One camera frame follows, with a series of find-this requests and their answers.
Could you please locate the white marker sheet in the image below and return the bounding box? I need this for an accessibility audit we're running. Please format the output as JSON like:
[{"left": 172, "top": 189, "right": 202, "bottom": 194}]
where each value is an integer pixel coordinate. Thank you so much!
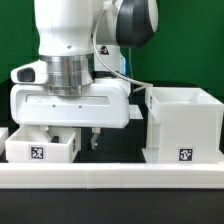
[{"left": 129, "top": 105, "right": 143, "bottom": 120}]

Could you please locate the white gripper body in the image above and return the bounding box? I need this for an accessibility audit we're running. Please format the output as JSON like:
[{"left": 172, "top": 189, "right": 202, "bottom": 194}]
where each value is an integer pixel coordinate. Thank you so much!
[{"left": 10, "top": 79, "right": 130, "bottom": 128}]

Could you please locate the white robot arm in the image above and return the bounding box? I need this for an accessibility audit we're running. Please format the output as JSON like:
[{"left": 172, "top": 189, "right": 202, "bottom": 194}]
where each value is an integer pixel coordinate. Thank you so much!
[{"left": 11, "top": 0, "right": 158, "bottom": 128}]

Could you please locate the white block left edge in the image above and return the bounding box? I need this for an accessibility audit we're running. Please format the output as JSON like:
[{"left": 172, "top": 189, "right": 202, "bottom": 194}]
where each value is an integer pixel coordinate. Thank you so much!
[{"left": 0, "top": 127, "right": 8, "bottom": 156}]

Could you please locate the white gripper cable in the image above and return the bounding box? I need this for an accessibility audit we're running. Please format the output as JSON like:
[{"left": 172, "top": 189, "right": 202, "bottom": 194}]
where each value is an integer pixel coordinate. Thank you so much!
[{"left": 92, "top": 9, "right": 154, "bottom": 93}]

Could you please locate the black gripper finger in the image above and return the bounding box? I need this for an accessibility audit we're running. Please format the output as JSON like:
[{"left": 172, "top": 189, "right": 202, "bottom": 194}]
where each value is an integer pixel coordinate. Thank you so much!
[
  {"left": 90, "top": 128, "right": 101, "bottom": 150},
  {"left": 41, "top": 126, "right": 59, "bottom": 143}
]

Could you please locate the white corner fence rail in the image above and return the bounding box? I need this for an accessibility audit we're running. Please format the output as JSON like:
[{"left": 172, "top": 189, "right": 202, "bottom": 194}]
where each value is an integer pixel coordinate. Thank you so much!
[{"left": 0, "top": 163, "right": 224, "bottom": 189}]

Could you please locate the white drawer front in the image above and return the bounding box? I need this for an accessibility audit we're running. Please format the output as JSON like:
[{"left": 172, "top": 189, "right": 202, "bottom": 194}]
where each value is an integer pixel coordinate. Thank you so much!
[{"left": 5, "top": 126, "right": 81, "bottom": 163}]

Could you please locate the white drawer cabinet box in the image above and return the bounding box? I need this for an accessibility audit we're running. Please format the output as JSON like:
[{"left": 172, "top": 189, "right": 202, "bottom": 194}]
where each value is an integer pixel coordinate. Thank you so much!
[{"left": 143, "top": 87, "right": 224, "bottom": 164}]

